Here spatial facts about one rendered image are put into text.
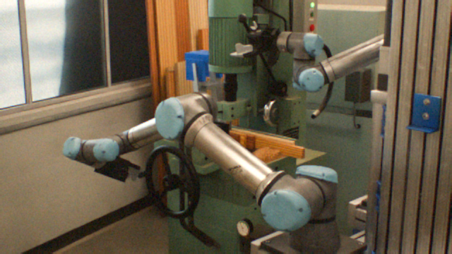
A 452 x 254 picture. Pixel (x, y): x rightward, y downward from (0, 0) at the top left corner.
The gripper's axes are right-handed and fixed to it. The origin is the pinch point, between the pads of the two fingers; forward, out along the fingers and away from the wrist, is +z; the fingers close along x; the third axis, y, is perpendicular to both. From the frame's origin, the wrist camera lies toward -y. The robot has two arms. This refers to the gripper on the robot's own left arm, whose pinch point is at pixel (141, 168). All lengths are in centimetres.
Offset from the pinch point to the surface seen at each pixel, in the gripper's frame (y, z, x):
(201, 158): -11.2, 10.6, 17.7
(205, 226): 12.6, 34.1, 11.5
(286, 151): -25, 31, 39
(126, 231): 35, 110, -111
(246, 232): 9.4, 25.5, 37.8
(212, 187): -2.9, 25.5, 15.0
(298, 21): -80, 31, 24
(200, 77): -60, 68, -54
